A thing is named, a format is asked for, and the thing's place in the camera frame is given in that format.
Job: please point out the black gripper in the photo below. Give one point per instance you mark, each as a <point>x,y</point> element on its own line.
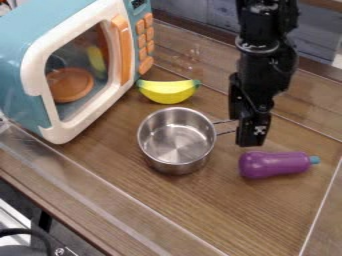
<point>252,95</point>

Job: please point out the purple toy eggplant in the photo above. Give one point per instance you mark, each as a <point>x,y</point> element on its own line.
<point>260,164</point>

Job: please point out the silver pot with handle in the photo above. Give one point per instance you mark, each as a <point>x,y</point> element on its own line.
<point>177,138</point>

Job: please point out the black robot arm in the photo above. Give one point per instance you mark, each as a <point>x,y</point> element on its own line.
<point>265,67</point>

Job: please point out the yellow toy banana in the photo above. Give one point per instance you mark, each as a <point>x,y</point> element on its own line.
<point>169,92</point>

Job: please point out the orange microwave turntable plate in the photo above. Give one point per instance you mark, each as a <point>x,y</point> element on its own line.
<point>70,84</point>

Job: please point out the blue toy microwave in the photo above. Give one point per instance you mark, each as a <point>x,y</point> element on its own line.
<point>104,36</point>

